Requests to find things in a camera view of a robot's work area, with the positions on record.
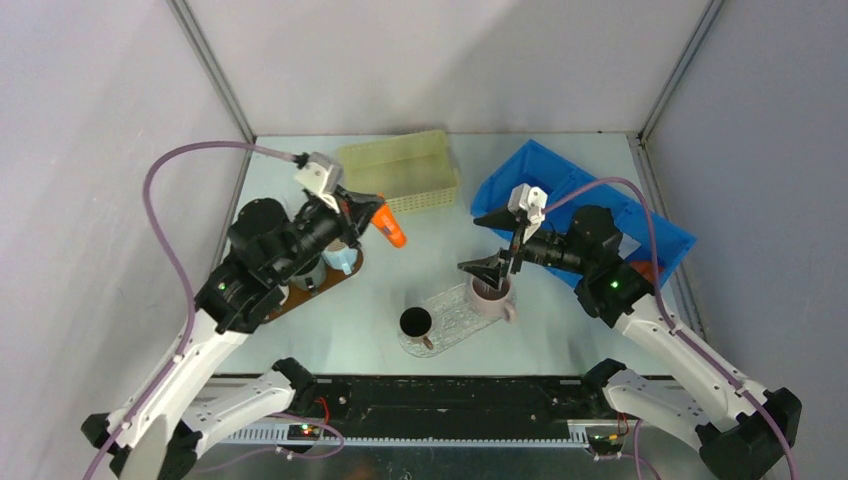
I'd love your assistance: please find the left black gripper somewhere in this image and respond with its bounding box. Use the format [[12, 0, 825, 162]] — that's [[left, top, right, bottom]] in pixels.
[[270, 183, 384, 283]]

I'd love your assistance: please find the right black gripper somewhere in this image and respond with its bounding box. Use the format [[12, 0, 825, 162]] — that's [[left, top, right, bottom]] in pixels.
[[458, 201, 591, 290]]

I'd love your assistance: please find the orange toothpaste tube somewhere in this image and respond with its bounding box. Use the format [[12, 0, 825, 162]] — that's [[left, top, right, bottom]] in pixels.
[[371, 203, 407, 248], [629, 260, 658, 283]]

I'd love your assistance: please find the light blue mug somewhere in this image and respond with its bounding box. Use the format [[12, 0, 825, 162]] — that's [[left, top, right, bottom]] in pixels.
[[322, 239, 359, 275]]

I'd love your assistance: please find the pink mug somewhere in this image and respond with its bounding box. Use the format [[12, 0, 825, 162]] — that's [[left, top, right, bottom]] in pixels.
[[466, 277, 517, 323]]

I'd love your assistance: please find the dark grey mug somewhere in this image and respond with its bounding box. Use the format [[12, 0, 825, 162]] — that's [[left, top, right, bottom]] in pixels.
[[290, 255, 327, 292]]

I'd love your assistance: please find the brown mug black inside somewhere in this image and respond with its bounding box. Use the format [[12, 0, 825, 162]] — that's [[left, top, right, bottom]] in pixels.
[[399, 306, 434, 350]]

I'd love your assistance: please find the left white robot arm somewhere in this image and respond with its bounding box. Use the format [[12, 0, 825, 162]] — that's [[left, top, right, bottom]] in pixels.
[[82, 187, 385, 478]]

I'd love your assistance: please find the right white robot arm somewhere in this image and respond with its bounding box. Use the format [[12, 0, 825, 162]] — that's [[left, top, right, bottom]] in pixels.
[[457, 205, 802, 479]]

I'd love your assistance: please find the clear textured oval tray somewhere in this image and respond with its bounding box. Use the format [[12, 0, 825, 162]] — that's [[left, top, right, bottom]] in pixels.
[[397, 281, 503, 358]]

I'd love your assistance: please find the brown wooden oval tray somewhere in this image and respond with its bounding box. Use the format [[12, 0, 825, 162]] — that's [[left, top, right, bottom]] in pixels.
[[263, 248, 364, 324]]

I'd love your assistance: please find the yellow perforated plastic basket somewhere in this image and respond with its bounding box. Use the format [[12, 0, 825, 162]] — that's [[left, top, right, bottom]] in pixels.
[[338, 130, 460, 213]]

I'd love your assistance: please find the blue plastic divided bin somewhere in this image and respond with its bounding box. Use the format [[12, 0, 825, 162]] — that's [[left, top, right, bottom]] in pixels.
[[470, 140, 696, 282]]

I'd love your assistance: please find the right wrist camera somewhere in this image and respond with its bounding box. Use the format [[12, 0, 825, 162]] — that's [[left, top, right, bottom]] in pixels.
[[507, 183, 548, 229]]

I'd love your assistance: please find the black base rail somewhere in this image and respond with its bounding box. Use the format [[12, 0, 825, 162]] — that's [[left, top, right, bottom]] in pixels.
[[264, 365, 647, 442]]

